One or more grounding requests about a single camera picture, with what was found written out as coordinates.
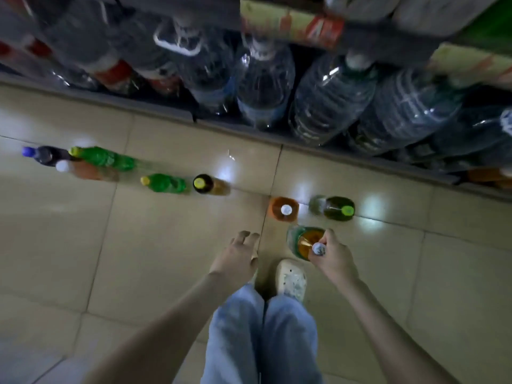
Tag person's right hand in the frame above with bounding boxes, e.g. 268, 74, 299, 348
308, 228, 361, 289

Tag person's left hand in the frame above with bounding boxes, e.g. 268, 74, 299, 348
210, 230, 262, 289

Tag amber bottle white cap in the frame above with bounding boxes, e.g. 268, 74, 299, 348
286, 225, 327, 261

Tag green tea bottle green cap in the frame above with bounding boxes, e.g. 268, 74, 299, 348
309, 195, 357, 222

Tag orange tea bottle white cap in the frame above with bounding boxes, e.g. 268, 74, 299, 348
269, 196, 301, 223

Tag iced tea bottle yellow cap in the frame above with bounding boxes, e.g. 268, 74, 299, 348
192, 173, 233, 197

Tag green bottle yellow cap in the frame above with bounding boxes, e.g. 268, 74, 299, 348
141, 172, 189, 195
69, 145, 139, 173

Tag dark bottle blue cap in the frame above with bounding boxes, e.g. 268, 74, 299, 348
21, 145, 73, 166

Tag drinks shelf unit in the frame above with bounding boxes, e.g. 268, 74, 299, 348
0, 0, 512, 201

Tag person's right forearm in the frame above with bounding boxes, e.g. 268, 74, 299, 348
336, 276, 461, 384

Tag person's left forearm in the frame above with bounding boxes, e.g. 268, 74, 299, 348
84, 271, 241, 384

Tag person's white shoe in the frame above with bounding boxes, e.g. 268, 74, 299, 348
275, 258, 308, 302

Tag yellow shelf edge strip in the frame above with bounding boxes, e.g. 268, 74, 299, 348
238, 0, 347, 51
426, 42, 512, 91

